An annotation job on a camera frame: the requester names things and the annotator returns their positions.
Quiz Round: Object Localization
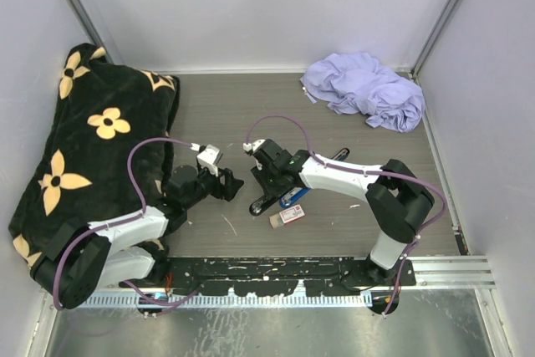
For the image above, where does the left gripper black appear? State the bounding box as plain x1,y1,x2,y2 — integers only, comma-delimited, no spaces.
183,164,242,210

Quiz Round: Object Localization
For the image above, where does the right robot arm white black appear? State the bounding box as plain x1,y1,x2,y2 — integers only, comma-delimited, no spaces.
243,140,435,285

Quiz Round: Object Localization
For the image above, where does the black stapler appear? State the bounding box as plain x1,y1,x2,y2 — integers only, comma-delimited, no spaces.
249,148,350,216

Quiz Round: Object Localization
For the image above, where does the lavender crumpled cloth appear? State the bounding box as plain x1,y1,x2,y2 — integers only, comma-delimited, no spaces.
301,52,425,133

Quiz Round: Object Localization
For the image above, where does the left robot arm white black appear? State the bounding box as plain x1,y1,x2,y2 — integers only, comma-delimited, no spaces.
30,166,244,309

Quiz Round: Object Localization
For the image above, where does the black floral blanket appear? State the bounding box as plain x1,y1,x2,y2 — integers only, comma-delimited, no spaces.
8,43,180,268

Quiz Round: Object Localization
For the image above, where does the blue stapler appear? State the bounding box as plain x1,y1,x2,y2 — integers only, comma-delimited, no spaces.
279,187,309,208

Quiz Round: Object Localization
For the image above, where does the white cable duct strip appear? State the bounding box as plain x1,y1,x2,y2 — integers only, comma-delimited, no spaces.
81,292,373,309

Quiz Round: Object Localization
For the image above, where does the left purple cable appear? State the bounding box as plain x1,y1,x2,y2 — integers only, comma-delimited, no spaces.
53,137,206,316

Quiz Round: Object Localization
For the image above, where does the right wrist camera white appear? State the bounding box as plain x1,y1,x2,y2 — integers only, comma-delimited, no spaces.
242,139,265,156

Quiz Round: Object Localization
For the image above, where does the red white staple box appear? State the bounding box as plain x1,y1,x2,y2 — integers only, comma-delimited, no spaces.
269,205,305,229

